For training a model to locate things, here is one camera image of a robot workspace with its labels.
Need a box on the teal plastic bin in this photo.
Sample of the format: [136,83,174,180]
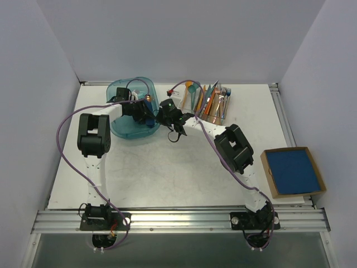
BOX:
[106,76,159,140]

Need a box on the blue paper napkin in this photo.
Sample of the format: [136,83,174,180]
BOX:
[144,100,156,128]

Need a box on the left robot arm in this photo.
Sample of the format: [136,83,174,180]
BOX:
[77,87,158,229]

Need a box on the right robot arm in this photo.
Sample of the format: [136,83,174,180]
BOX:
[156,99,275,228]

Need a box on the cardboard napkin box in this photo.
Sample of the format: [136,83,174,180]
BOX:
[260,146,327,199]

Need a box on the teal plastic spoon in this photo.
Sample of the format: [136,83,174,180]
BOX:
[187,82,200,111]

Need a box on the orange plastic spoon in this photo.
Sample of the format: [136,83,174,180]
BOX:
[181,81,193,108]

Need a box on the clear acrylic utensil organizer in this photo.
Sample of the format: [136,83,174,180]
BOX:
[178,85,231,126]

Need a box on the blue metal fork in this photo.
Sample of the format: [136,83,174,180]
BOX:
[223,87,231,113]

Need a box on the stack of blue napkins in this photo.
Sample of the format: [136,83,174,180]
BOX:
[264,150,321,195]

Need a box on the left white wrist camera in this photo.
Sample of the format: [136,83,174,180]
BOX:
[130,90,141,101]

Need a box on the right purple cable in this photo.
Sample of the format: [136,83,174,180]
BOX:
[166,80,276,249]

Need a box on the purple cable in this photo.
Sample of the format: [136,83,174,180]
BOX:
[166,80,276,249]
[56,79,151,250]

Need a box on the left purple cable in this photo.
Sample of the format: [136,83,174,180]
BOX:
[56,79,151,250]

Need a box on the right side aluminium rail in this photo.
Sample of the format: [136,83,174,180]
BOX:
[269,83,296,147]

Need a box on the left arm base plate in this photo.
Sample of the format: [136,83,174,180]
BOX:
[79,212,127,231]

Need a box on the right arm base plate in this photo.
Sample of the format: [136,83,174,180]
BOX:
[230,211,281,232]

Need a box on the aluminium mounting rail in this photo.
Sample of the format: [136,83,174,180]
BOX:
[32,206,330,234]

